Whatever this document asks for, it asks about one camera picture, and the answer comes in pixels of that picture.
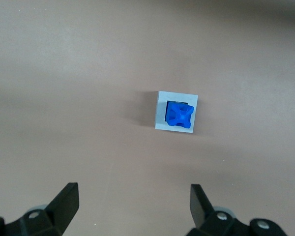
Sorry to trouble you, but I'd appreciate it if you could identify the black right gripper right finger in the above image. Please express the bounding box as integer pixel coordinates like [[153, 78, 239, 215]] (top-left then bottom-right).
[[185, 183, 285, 236]]

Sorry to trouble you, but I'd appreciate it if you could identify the brown table cover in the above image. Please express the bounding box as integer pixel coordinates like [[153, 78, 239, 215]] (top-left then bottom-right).
[[0, 0, 295, 236]]

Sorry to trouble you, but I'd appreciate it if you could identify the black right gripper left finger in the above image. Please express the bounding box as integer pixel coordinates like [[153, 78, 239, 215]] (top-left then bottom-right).
[[0, 182, 79, 236]]

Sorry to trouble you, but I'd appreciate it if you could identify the gray square base block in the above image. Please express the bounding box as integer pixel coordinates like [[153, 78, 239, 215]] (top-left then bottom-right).
[[153, 90, 200, 134]]

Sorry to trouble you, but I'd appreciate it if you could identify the blue plastic insert part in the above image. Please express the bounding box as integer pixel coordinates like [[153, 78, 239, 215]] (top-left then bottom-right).
[[165, 100, 196, 129]]

